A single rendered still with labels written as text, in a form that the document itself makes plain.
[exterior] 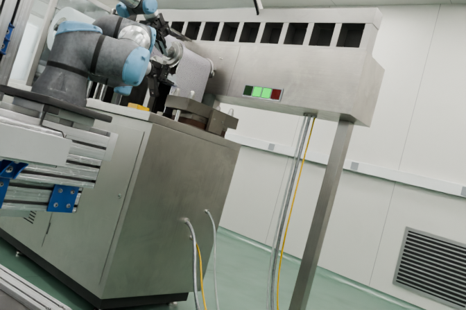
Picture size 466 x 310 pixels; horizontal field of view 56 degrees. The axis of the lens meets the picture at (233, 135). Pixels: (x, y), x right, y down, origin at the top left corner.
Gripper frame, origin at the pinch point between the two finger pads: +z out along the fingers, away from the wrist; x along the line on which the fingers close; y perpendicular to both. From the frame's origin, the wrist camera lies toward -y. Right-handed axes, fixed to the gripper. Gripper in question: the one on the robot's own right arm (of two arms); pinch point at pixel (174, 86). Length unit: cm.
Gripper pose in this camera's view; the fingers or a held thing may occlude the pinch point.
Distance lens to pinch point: 230.3
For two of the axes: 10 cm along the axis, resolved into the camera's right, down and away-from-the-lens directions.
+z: 5.9, 2.2, 7.7
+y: 2.7, -9.6, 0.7
